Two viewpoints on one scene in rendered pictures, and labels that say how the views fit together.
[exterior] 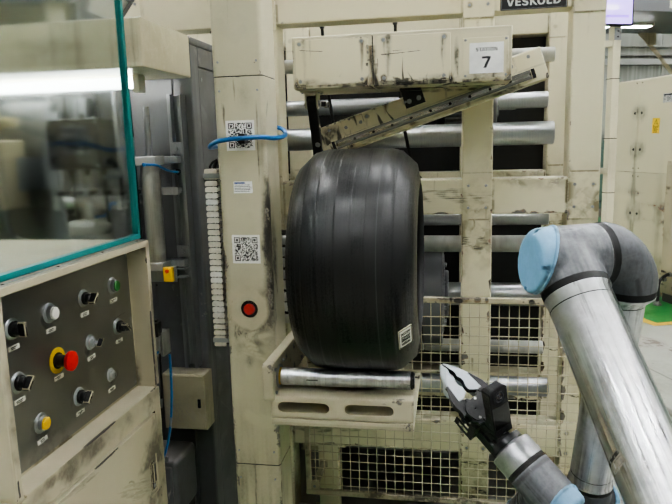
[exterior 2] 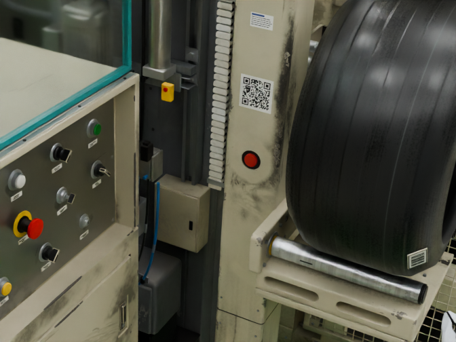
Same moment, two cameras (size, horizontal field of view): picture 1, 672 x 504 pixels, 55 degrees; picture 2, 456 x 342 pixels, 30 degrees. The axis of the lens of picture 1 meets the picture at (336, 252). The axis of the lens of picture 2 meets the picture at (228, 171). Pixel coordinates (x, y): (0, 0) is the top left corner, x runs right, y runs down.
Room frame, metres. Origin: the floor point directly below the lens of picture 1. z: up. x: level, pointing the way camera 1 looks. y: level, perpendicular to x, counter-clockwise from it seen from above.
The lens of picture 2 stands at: (0.06, -0.14, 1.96)
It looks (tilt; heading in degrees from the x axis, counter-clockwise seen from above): 30 degrees down; 15
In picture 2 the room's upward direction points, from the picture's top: 4 degrees clockwise
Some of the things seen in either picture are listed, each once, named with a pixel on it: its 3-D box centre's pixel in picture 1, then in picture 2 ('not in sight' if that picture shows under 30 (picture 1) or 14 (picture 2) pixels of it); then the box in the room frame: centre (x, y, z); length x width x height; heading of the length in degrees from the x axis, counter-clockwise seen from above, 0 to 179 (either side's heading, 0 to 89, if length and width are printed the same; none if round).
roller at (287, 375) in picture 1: (344, 378); (345, 268); (1.55, -0.01, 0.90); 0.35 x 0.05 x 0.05; 80
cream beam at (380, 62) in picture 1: (402, 63); not in sight; (1.96, -0.21, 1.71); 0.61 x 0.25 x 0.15; 80
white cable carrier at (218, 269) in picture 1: (220, 258); (226, 91); (1.70, 0.31, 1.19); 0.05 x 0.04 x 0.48; 170
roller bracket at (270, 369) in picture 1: (288, 357); (292, 213); (1.72, 0.14, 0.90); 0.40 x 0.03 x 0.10; 170
